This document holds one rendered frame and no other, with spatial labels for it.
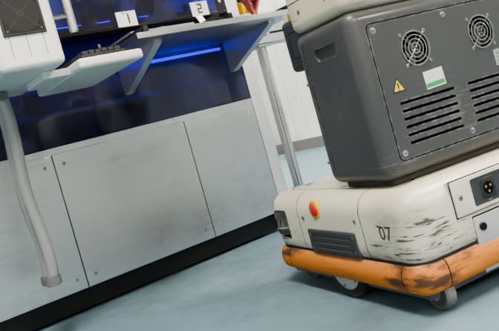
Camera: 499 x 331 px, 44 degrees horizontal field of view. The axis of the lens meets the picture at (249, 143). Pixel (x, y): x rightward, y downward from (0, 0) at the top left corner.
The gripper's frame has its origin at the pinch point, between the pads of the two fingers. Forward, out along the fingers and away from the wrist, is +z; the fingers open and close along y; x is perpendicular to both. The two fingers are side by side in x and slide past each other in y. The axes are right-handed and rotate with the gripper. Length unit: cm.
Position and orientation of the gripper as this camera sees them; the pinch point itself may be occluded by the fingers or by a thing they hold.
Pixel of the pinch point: (255, 13)
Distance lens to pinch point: 247.6
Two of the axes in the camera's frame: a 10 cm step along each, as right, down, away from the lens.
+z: 3.1, 9.5, 0.0
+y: -5.4, 1.8, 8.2
